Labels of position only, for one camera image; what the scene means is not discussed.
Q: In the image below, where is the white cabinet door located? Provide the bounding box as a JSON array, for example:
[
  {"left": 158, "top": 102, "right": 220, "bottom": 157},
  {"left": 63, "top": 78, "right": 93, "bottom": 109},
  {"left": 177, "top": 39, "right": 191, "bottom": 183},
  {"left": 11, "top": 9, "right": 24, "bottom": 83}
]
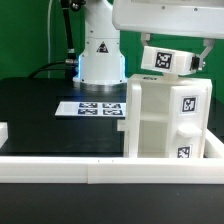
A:
[
  {"left": 117, "top": 80, "right": 142, "bottom": 158},
  {"left": 165, "top": 85, "right": 211, "bottom": 159}
]

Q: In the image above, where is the white cabinet top block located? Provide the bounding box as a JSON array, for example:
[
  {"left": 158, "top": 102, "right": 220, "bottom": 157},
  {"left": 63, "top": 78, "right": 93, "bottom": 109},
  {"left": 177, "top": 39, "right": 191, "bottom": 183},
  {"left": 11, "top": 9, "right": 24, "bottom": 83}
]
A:
[{"left": 141, "top": 46, "right": 196, "bottom": 76}]

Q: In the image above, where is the white U-shaped fence frame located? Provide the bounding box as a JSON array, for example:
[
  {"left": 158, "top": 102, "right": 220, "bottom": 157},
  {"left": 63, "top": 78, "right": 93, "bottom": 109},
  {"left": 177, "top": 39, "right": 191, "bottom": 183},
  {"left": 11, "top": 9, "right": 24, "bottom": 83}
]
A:
[{"left": 0, "top": 133, "right": 224, "bottom": 184}]

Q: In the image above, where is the white thin cable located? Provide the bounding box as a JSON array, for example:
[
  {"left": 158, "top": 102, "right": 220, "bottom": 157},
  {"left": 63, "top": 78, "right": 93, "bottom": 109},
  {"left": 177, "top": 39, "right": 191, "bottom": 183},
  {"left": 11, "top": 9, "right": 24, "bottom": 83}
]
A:
[{"left": 47, "top": 0, "right": 55, "bottom": 79}]

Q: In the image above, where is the black cable bundle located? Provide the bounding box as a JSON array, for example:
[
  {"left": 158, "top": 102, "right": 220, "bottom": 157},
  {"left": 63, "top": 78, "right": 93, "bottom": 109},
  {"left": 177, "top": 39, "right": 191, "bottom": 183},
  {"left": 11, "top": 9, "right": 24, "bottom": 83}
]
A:
[{"left": 28, "top": 0, "right": 87, "bottom": 80}]

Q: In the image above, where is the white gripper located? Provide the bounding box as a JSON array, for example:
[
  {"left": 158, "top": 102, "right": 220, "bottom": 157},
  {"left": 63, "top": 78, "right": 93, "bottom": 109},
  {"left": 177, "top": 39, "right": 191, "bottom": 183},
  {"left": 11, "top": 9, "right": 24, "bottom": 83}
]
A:
[{"left": 112, "top": 0, "right": 224, "bottom": 70}]

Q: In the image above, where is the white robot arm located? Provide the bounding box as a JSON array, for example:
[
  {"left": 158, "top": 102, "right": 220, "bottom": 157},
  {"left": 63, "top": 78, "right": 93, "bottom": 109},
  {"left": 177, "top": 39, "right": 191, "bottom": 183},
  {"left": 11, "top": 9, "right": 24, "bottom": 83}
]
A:
[{"left": 59, "top": 0, "right": 224, "bottom": 87}]

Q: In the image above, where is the white cabinet body box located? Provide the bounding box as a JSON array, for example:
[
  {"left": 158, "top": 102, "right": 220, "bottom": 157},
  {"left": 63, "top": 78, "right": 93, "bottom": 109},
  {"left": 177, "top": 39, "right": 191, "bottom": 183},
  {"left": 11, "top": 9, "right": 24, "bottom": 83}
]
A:
[{"left": 129, "top": 74, "right": 212, "bottom": 158}]

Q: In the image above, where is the white fiducial marker sheet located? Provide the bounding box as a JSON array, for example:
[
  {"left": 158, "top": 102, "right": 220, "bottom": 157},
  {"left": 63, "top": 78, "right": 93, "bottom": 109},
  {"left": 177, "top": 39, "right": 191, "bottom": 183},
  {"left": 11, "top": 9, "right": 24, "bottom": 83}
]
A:
[{"left": 55, "top": 101, "right": 126, "bottom": 117}]

